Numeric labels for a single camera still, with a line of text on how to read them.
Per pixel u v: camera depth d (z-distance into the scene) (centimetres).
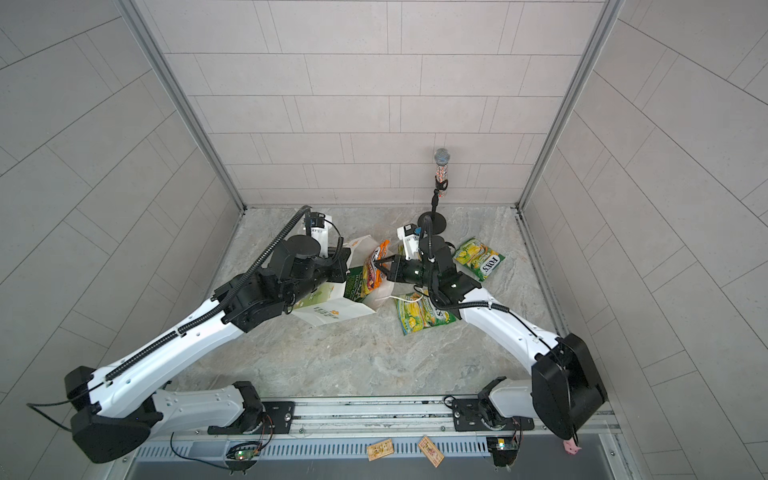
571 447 66
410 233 70
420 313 87
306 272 48
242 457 64
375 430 71
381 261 75
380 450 67
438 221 112
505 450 68
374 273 77
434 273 60
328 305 71
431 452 67
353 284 78
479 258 99
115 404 37
